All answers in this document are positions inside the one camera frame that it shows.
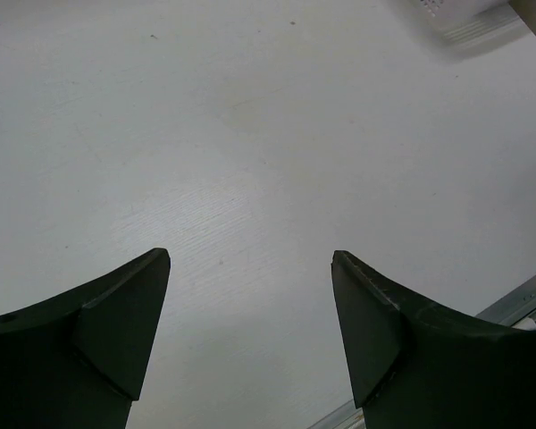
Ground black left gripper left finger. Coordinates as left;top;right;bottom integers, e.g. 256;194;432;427
0;248;171;428

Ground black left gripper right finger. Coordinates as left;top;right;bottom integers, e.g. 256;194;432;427
331;250;536;428

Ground white plastic basket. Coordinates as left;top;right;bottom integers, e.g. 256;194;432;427
410;0;531;56

